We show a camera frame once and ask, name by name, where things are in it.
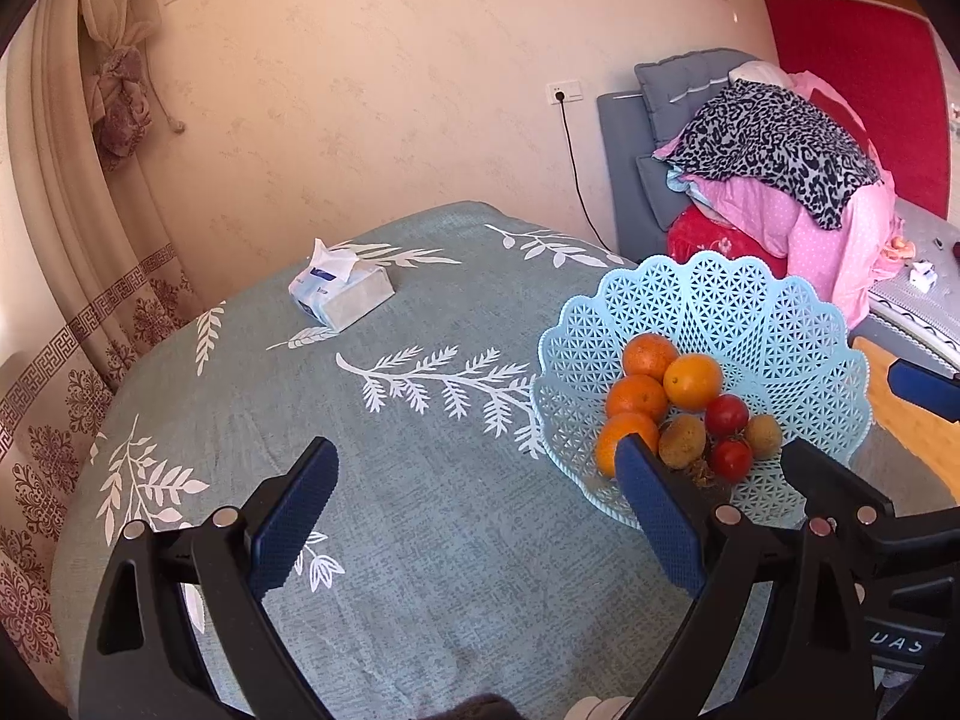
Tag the leopard print cloth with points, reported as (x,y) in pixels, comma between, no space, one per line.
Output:
(772,142)

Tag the light blue plastic fruit basket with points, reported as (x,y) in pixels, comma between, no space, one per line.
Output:
(787,345)

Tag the brown kiwi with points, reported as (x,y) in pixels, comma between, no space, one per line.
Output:
(682,441)

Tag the red wall panel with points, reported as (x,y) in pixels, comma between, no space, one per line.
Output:
(862,67)

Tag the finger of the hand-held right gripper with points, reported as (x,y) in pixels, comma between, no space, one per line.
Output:
(832,476)
(926,392)

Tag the teal leaf print tablecloth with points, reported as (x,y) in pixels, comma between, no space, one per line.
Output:
(450,465)

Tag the grey pillow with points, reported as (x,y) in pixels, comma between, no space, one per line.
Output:
(660,191)

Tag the beige patterned curtain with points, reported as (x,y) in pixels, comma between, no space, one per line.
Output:
(52,277)

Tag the white round object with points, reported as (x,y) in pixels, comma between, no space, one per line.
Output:
(598,709)

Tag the red tomato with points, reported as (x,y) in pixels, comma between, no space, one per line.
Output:
(731,459)
(726,415)

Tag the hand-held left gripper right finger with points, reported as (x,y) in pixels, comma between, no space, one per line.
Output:
(660,517)

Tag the pile of clothes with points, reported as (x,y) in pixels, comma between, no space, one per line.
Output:
(847,247)

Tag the white wall socket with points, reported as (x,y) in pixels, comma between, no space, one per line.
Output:
(566,92)

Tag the grey bed mat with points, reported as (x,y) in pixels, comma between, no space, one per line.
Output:
(922,307)

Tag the light yellow-orange orange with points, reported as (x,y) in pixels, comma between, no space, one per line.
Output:
(692,382)

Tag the small white box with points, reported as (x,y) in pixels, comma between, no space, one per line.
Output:
(921,276)

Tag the greenish kiwi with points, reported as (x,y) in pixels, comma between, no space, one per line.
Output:
(763,435)

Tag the sheer patterned curtain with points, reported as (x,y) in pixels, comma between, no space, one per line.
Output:
(120,90)

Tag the white pillow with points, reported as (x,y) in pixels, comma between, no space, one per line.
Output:
(757,75)

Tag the grey quilted cushion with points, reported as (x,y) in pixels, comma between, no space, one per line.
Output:
(686,82)

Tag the white blue tissue pack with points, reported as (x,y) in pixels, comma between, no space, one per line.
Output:
(345,292)

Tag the red floral bedding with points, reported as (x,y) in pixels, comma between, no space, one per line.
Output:
(712,240)

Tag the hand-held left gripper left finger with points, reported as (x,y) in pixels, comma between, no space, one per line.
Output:
(292,525)

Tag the small orange toy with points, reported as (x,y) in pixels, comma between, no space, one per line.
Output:
(900,244)

